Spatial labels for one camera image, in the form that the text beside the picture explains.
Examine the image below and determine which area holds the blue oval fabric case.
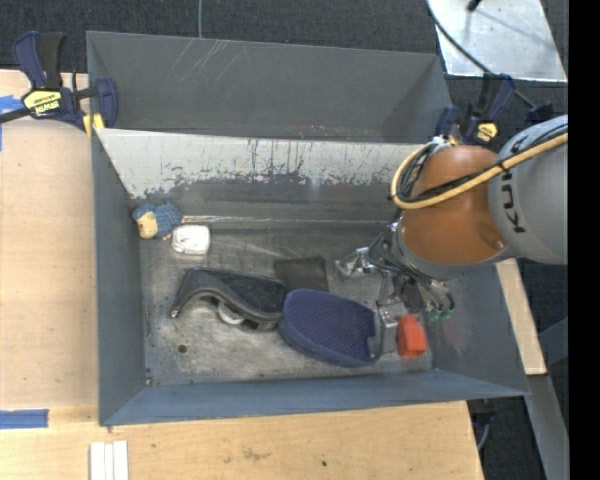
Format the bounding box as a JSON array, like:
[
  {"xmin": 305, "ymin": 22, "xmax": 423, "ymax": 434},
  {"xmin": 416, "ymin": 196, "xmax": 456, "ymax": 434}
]
[{"xmin": 278, "ymin": 288, "xmax": 382, "ymax": 369}]

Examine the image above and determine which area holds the white crumpled cloth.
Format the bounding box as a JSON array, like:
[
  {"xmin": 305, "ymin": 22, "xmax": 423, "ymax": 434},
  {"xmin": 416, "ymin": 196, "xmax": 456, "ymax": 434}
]
[{"xmin": 170, "ymin": 223, "xmax": 212, "ymax": 256}]

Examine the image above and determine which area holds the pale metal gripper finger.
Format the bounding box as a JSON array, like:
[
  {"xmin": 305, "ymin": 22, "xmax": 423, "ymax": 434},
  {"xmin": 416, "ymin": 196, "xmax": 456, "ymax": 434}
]
[{"xmin": 367, "ymin": 303, "xmax": 406, "ymax": 360}]

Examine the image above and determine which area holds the red-orange block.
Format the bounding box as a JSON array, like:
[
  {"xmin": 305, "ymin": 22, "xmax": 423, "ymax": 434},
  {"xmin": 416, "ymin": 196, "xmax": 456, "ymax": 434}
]
[{"xmin": 395, "ymin": 313, "xmax": 428, "ymax": 359}]

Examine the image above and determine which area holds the blue and tan knitted toy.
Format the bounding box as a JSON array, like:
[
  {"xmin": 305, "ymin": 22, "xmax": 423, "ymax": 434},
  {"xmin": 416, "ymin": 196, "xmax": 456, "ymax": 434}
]
[{"xmin": 131, "ymin": 201, "xmax": 184, "ymax": 240}]

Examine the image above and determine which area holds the grey metal bin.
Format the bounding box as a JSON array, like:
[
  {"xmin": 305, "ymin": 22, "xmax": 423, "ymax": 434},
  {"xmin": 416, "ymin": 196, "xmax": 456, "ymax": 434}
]
[{"xmin": 84, "ymin": 30, "xmax": 531, "ymax": 427}]

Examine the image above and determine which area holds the dark grey flat square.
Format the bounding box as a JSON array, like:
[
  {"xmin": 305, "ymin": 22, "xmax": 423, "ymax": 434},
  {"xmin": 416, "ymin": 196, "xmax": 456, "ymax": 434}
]
[{"xmin": 272, "ymin": 255, "xmax": 330, "ymax": 294}]

